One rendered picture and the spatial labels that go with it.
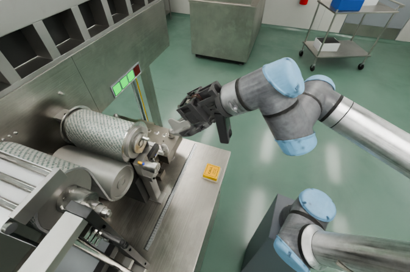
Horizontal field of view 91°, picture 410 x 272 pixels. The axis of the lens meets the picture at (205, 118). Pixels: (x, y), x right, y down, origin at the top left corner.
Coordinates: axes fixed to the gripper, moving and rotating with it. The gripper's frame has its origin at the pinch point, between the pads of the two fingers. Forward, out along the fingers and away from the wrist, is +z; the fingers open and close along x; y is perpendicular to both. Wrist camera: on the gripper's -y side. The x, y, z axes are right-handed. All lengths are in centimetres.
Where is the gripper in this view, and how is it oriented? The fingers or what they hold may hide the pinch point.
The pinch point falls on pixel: (178, 127)
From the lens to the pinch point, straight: 60.3
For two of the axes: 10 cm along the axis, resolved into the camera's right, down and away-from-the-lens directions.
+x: -3.3, 6.8, -6.6
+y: -6.1, -6.9, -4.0
